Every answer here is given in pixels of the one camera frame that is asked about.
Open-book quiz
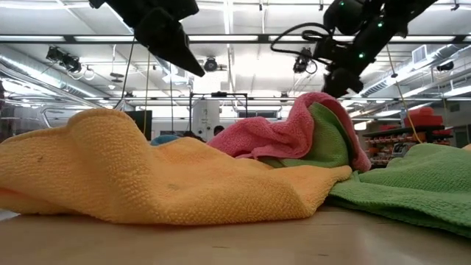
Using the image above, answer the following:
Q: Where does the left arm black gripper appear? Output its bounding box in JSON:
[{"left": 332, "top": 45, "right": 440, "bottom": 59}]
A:
[{"left": 88, "top": 0, "right": 206, "bottom": 78}]

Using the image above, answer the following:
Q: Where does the pink microfiber towel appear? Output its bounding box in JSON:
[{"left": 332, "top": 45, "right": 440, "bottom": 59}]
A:
[{"left": 206, "top": 91, "right": 372, "bottom": 173}]

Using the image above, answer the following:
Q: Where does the blue microfiber towel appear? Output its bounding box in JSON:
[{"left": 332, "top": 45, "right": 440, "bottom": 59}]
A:
[{"left": 149, "top": 134, "right": 182, "bottom": 146}]

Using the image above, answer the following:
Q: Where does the green microfiber towel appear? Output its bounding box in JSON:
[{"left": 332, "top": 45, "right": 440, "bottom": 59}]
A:
[{"left": 257, "top": 102, "right": 471, "bottom": 239}]

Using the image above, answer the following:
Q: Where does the white cabinet machine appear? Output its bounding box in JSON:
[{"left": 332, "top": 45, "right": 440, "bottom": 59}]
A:
[{"left": 191, "top": 99, "right": 221, "bottom": 143}]

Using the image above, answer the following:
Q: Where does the black shelving unit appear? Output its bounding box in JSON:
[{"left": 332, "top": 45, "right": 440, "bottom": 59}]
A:
[{"left": 362, "top": 124, "right": 456, "bottom": 169}]

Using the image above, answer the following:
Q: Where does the black monitor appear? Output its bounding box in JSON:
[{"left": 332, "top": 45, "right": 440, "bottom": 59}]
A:
[{"left": 124, "top": 110, "right": 153, "bottom": 141}]

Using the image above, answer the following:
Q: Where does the red plastic bin stack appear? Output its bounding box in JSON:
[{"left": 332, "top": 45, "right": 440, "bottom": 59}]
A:
[{"left": 403, "top": 106, "right": 445, "bottom": 128}]

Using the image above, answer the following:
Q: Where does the yellow hanging cable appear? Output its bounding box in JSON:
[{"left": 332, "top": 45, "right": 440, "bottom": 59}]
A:
[{"left": 385, "top": 43, "right": 423, "bottom": 144}]

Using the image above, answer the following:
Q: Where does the white ventilation duct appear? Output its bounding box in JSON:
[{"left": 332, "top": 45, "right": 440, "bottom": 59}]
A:
[{"left": 360, "top": 43, "right": 471, "bottom": 99}]

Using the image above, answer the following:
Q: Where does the silver ventilation duct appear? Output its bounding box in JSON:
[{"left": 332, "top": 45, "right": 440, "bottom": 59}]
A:
[{"left": 0, "top": 44, "right": 99, "bottom": 108}]

